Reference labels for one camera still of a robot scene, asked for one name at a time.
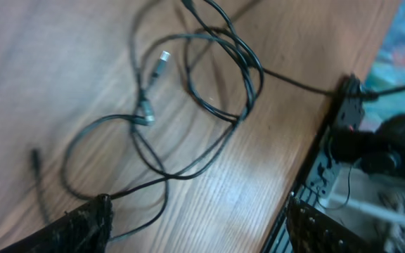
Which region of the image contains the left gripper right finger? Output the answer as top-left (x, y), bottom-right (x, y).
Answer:
top-left (285, 197), bottom-right (373, 253)

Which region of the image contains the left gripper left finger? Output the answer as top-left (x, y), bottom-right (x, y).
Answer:
top-left (0, 194), bottom-right (113, 253)

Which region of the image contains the black USB cable two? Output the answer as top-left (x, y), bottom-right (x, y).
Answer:
top-left (30, 48), bottom-right (245, 243)

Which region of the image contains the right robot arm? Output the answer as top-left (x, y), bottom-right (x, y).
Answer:
top-left (328, 114), bottom-right (405, 180)

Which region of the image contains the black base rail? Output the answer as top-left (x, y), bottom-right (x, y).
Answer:
top-left (262, 75), bottom-right (368, 253)

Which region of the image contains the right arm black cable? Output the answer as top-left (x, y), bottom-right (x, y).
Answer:
top-left (262, 66), bottom-right (405, 101)

